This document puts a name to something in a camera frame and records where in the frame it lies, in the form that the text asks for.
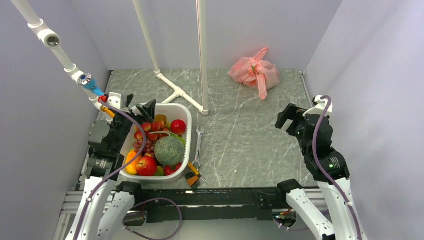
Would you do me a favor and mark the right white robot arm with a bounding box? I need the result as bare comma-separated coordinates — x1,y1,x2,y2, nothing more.
275,103,367,240

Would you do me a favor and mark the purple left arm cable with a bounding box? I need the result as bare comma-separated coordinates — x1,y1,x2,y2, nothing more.
71,100,148,240

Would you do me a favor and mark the orange bell pepper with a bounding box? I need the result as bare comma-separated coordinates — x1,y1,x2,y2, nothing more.
125,148,142,176

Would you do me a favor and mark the green netted melon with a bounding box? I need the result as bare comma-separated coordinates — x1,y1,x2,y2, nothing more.
154,136,185,166

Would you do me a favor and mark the pink plastic bag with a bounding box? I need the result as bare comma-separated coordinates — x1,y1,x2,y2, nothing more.
228,47,280,100

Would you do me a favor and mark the white pipe with faucet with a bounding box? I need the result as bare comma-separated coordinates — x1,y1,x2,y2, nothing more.
12,0,115,123

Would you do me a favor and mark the red grape bunch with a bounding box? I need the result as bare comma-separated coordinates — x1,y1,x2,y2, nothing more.
132,138,157,158

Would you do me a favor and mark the silver wrench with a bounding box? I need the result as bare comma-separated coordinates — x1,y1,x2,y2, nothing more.
192,127,205,171

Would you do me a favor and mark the white plastic basket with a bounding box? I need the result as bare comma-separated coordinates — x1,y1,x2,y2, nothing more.
119,103,193,184

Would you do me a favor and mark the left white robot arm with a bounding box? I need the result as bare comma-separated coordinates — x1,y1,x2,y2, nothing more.
66,93,157,240

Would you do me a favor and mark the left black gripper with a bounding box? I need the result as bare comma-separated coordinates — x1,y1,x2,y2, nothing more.
112,94,156,152

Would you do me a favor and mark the white PVC pipe frame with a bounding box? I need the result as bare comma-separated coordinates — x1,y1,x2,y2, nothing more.
132,0,210,117

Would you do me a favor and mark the red apple front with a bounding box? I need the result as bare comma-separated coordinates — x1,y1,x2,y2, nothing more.
135,156,158,177

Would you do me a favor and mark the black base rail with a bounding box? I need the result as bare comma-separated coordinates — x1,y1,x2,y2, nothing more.
115,182,289,223

